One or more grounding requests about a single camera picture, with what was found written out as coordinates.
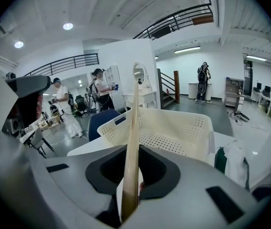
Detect white cube shelf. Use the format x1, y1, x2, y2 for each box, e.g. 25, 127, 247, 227
104, 65, 121, 93

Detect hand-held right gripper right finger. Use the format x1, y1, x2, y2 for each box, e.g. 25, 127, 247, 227
122, 145, 271, 229

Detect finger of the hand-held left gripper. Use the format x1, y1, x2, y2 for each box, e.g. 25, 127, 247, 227
5, 74, 52, 98

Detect office desks with monitors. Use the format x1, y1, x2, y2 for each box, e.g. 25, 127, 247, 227
251, 82, 271, 122

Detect blue chair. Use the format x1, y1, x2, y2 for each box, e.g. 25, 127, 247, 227
87, 108, 122, 142

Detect black curved railing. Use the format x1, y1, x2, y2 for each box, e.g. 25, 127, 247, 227
23, 53, 100, 77

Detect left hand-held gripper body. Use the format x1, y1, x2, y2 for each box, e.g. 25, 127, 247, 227
1, 93, 43, 136

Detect white dressing table with mirror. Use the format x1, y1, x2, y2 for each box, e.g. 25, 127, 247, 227
122, 63, 158, 113

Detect beige clothes hanger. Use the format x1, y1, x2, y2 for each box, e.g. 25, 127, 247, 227
120, 62, 141, 224

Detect cables on floor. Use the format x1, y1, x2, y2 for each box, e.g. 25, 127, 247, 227
229, 110, 250, 123

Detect white round counter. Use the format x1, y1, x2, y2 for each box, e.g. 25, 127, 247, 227
187, 82, 214, 100

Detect grey speaker box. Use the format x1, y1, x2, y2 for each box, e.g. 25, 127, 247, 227
8, 117, 23, 135

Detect green and white garment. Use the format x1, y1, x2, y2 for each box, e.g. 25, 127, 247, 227
214, 139, 251, 192

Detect ceiling tube light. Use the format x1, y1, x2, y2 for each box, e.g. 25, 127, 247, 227
173, 46, 201, 54

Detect white perforated plastic container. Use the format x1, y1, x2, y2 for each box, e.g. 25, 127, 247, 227
97, 107, 215, 165

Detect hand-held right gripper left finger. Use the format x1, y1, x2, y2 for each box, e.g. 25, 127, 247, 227
0, 130, 128, 229

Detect black office chair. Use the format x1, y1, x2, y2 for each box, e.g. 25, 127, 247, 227
74, 94, 89, 116

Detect grey chair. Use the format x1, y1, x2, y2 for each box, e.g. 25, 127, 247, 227
28, 127, 55, 159

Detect wooden shelf cabinet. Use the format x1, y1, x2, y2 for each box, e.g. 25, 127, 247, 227
223, 77, 245, 107

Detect black mezzanine railing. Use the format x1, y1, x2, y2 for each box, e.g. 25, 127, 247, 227
132, 5, 214, 41

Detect dark staircase with wooden post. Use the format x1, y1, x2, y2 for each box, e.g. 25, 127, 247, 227
157, 68, 181, 110

